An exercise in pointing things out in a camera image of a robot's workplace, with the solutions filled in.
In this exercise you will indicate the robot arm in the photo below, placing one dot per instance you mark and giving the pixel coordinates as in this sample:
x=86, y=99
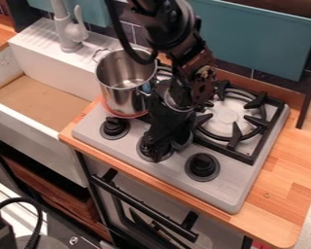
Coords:
x=169, y=26

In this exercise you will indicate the blue spoon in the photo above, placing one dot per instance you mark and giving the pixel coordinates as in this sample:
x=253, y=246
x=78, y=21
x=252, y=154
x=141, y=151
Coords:
x=147, y=87

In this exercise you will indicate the toy stove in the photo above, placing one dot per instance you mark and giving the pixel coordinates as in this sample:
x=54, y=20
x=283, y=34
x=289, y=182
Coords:
x=231, y=175

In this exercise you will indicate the silver pot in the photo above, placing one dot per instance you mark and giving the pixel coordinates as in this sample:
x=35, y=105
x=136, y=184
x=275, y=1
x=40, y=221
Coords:
x=123, y=81

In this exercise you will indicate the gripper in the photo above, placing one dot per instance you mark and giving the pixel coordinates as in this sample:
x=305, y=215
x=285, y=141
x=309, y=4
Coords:
x=166, y=126

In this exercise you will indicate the tap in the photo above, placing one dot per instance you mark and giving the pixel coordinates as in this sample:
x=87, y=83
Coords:
x=68, y=32

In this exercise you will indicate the toy sink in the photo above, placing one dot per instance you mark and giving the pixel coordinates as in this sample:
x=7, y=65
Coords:
x=37, y=100

